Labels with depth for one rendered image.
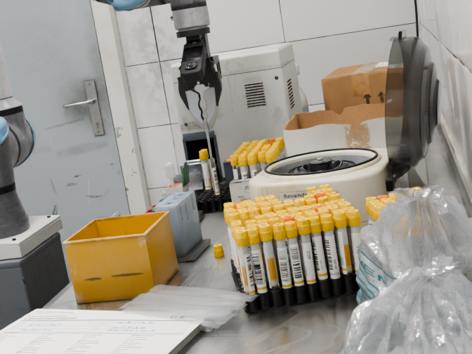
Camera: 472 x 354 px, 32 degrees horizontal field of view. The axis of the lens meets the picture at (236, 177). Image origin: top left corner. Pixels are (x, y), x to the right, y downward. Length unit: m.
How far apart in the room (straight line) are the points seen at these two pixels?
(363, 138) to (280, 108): 0.36
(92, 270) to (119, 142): 2.19
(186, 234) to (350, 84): 1.04
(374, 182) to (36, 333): 0.57
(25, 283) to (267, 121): 0.71
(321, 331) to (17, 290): 0.80
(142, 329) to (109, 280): 0.19
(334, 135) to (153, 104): 1.82
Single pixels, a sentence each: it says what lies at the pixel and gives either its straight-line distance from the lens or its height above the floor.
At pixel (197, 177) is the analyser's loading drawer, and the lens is 1.87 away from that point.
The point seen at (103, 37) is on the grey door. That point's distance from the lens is 3.39.
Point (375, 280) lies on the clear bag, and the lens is 0.93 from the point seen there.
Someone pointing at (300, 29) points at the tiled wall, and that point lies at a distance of 3.28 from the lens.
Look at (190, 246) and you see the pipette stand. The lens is 1.42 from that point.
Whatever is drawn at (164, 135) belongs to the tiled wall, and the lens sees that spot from 3.43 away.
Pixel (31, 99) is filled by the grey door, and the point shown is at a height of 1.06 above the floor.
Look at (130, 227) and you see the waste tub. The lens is 1.36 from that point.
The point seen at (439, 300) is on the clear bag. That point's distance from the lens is 0.77.
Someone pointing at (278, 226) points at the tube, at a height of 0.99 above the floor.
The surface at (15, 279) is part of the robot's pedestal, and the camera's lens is 1.66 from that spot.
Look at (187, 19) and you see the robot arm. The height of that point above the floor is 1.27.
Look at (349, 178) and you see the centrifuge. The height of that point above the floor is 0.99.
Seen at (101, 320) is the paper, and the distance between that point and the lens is 1.15.
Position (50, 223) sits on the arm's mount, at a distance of 1.78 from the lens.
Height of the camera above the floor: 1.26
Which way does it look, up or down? 11 degrees down
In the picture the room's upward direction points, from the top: 9 degrees counter-clockwise
